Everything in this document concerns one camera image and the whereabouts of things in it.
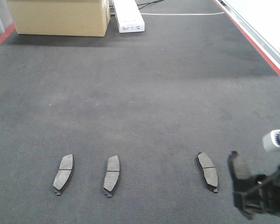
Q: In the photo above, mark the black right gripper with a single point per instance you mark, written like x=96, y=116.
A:
x=257, y=194

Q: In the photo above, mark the long white box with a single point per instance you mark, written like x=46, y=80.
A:
x=128, y=16

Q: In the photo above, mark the cardboard box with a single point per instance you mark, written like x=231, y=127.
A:
x=60, y=17

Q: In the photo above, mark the white conveyor side rail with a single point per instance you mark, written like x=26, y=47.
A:
x=259, y=22

